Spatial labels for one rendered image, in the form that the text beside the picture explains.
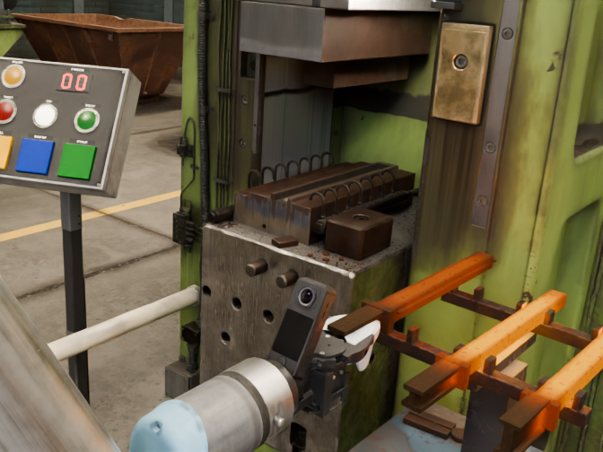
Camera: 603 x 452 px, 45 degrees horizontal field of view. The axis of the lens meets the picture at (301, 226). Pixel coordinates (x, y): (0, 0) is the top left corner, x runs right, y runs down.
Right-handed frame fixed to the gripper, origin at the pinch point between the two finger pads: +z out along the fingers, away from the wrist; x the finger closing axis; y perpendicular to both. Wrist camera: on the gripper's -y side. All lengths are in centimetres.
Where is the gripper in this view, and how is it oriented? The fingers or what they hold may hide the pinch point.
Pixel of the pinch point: (368, 318)
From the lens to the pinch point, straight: 98.2
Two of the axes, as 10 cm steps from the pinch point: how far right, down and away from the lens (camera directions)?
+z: 6.3, -2.4, 7.4
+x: 7.7, 2.7, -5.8
